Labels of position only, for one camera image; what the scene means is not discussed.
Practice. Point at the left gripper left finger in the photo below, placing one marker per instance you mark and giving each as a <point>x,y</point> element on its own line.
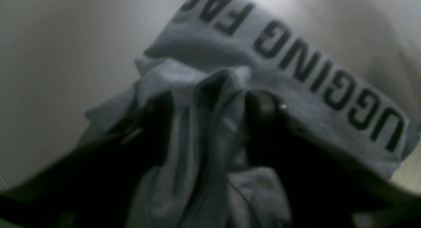
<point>93,186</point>

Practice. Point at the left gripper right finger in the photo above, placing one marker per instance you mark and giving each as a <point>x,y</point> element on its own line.
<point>325,186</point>

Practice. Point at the grey T-shirt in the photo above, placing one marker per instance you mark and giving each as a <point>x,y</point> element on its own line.
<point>239,122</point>

